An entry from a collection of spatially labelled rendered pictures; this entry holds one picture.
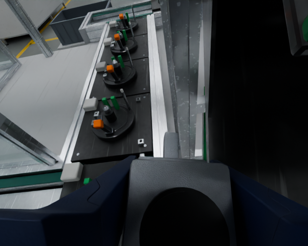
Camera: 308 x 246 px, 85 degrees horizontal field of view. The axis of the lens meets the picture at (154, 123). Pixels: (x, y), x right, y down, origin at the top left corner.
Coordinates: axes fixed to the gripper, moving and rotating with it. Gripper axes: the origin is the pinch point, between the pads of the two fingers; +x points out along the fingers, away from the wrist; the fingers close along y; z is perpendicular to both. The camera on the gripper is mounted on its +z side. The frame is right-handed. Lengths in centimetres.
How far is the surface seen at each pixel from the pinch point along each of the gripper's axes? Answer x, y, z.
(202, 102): 12.2, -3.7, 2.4
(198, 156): 18.8, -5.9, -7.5
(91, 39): 128, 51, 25
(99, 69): 72, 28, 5
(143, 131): 41.2, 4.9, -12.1
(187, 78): 10.1, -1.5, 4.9
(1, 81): 98, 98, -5
